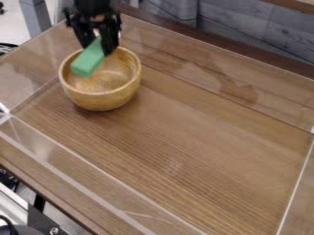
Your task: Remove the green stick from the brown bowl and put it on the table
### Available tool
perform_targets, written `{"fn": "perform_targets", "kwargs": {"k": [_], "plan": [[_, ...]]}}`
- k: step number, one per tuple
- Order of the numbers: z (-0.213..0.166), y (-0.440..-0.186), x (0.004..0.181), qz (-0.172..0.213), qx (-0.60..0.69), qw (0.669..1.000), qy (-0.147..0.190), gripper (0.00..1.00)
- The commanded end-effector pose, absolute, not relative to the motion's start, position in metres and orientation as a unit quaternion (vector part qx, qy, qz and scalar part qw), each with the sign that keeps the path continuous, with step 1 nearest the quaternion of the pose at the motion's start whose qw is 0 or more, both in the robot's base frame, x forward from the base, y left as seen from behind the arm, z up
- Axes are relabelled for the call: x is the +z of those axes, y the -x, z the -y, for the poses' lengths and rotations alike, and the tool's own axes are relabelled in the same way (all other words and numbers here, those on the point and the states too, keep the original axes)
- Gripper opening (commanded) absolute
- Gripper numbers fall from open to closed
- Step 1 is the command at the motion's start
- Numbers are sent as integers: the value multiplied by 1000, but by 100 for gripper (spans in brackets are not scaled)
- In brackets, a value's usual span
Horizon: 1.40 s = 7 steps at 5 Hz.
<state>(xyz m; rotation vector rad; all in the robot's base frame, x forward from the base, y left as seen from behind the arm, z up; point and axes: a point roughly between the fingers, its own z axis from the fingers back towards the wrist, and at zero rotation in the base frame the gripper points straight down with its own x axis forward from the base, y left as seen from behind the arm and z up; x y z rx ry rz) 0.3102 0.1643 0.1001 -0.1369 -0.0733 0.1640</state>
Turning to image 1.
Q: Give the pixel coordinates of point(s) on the green rectangular block stick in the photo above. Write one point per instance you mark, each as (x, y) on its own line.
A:
(88, 59)

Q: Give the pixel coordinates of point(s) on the clear acrylic tray wall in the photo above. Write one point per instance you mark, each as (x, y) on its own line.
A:
(156, 169)

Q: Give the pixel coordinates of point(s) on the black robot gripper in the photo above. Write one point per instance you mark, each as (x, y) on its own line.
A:
(87, 15)

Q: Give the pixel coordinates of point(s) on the light wooden bowl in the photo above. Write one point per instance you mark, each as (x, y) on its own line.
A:
(111, 86)

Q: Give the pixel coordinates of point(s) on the grey post background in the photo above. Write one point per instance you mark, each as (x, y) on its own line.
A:
(36, 16)

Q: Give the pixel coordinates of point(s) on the black metal table bracket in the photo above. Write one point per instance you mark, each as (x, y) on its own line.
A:
(41, 223)

